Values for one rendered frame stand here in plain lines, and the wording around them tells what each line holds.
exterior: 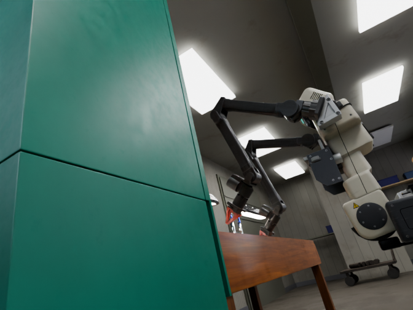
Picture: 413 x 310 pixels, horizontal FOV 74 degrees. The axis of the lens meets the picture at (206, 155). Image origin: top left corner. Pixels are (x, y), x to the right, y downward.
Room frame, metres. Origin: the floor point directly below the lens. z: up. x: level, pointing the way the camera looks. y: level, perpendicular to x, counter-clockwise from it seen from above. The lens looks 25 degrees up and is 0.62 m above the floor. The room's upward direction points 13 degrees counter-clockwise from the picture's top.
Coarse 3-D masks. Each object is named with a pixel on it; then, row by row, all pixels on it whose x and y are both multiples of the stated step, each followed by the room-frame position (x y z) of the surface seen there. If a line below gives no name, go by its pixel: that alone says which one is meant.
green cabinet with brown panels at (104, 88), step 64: (0, 0) 0.38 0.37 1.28; (64, 0) 0.38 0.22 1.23; (128, 0) 0.58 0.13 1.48; (0, 64) 0.36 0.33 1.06; (64, 64) 0.38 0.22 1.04; (128, 64) 0.55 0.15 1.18; (0, 128) 0.35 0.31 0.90; (64, 128) 0.38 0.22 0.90; (128, 128) 0.52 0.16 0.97; (192, 128) 0.80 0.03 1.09; (192, 192) 0.73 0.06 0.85
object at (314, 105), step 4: (320, 96) 0.99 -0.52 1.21; (316, 100) 1.03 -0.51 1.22; (320, 100) 0.99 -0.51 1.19; (304, 104) 1.04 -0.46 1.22; (308, 104) 1.03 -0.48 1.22; (312, 104) 1.02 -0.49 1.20; (316, 104) 1.01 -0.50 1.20; (320, 104) 0.99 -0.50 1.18; (304, 108) 1.04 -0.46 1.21; (308, 108) 1.04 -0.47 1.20; (312, 108) 1.02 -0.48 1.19; (316, 108) 1.00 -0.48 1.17; (320, 108) 1.00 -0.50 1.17; (304, 112) 1.05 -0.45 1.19; (308, 112) 1.04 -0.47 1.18; (312, 112) 1.03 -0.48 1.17; (316, 112) 1.00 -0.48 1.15; (320, 112) 1.02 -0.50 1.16; (308, 116) 1.05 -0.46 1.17; (312, 116) 1.05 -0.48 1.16; (316, 116) 1.02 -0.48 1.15; (316, 120) 1.07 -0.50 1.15
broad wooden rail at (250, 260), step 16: (224, 240) 0.94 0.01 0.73; (240, 240) 1.06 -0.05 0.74; (256, 240) 1.22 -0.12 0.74; (272, 240) 1.43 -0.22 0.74; (288, 240) 1.72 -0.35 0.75; (304, 240) 2.14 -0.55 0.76; (224, 256) 0.92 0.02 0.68; (240, 256) 1.03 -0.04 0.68; (256, 256) 1.17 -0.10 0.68; (272, 256) 1.36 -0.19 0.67; (288, 256) 1.61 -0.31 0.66; (304, 256) 1.98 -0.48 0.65; (240, 272) 1.00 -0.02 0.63; (256, 272) 1.13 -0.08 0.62; (272, 272) 1.30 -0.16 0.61; (288, 272) 1.53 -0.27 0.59; (240, 288) 0.97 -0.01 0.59
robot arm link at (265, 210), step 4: (264, 208) 1.72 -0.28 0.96; (268, 208) 1.71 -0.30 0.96; (272, 208) 1.73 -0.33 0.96; (276, 208) 1.66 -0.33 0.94; (280, 208) 1.65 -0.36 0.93; (260, 212) 1.73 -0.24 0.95; (264, 212) 1.72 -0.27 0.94; (268, 212) 1.71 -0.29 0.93; (276, 212) 1.67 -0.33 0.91; (264, 216) 1.73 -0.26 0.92
